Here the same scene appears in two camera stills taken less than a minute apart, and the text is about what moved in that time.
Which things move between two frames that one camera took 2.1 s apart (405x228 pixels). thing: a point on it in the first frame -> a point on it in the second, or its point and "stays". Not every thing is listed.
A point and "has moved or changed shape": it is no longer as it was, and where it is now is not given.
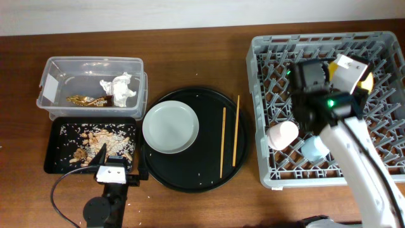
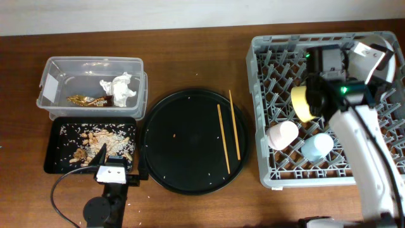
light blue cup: (313, 149) stays
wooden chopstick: (224, 110) has moved or changed shape
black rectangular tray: (75, 142) stays
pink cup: (282, 134) stays
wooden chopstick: (235, 132) has moved or changed shape
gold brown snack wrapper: (101, 101) stays
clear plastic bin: (93, 87) stays
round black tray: (190, 136) stays
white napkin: (119, 88) stays
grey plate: (170, 126) -> (380, 41)
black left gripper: (143, 173) stays
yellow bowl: (367, 83) has moved or changed shape
